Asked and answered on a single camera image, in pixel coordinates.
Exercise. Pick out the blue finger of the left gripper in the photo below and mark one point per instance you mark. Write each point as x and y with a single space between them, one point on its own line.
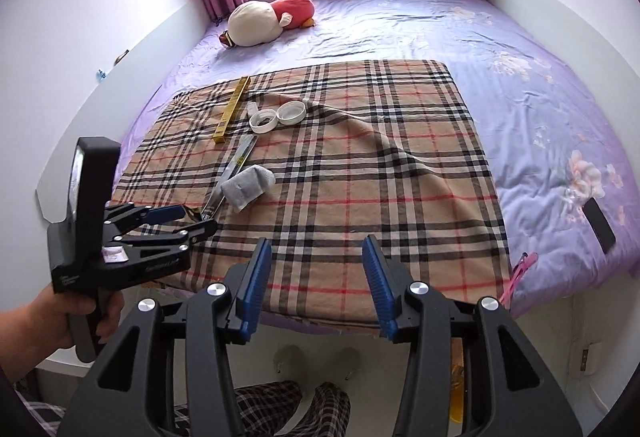
165 214
200 231

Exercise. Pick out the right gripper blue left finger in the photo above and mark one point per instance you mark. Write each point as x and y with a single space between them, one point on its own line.
248 301

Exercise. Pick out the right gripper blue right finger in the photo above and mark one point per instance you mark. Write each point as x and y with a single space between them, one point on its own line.
380 284

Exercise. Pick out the grey sock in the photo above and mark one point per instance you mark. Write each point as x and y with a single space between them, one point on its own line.
247 186

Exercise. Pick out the long silver black wrapper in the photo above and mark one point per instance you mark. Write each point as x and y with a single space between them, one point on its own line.
235 165

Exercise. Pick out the white round lid with contents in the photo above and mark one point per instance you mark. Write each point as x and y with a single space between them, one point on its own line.
264 121

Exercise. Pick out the long yellow box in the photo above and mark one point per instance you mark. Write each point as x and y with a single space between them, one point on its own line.
229 109

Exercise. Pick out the yellow trash bin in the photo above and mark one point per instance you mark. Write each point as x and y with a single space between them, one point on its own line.
456 398

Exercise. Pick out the person's left hand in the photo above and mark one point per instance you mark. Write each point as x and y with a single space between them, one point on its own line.
31 333

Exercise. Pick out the grey slipper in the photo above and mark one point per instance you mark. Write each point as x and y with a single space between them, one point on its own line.
288 362
347 364

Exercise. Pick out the white headboard panel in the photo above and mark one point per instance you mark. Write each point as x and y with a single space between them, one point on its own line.
116 102

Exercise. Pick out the person's plaid trouser legs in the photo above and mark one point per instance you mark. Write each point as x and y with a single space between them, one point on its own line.
265 409

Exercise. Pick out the plaid beige blanket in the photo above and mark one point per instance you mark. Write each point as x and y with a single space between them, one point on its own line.
387 148

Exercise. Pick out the pink clip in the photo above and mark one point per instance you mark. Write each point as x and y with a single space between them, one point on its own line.
526 261

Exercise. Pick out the red and cream plush toy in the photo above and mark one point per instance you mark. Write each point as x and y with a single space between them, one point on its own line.
257 22

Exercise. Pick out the black smartphone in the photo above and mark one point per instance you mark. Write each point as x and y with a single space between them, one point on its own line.
599 225

